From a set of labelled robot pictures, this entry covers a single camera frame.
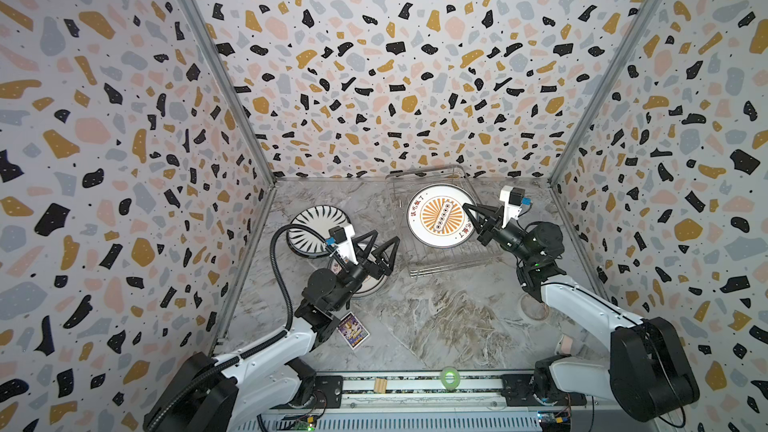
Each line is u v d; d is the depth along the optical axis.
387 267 0.65
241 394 0.51
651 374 0.42
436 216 0.75
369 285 0.90
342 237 0.64
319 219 1.06
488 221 0.69
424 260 0.99
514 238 0.67
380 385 0.74
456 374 0.77
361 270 0.66
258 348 0.48
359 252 0.68
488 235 0.67
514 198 0.65
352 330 0.82
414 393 0.76
